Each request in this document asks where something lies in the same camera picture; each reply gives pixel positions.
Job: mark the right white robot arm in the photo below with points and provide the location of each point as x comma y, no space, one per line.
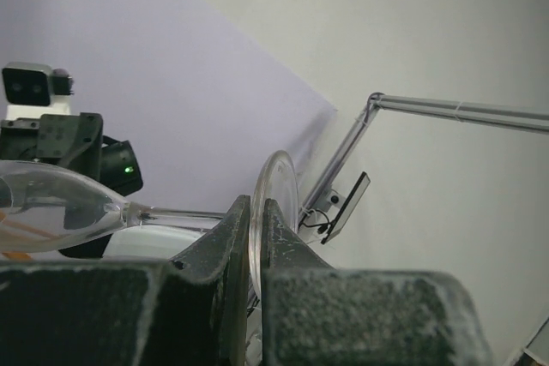
51,195

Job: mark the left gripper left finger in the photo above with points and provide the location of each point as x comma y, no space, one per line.
189,310

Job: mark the black flat lamp head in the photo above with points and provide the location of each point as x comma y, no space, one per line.
347,208

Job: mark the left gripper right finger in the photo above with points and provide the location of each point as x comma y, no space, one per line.
315,314

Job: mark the clear wine glass back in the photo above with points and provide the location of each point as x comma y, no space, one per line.
46,207

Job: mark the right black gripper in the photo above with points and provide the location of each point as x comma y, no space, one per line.
73,142

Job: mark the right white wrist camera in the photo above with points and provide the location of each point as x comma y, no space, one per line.
34,89

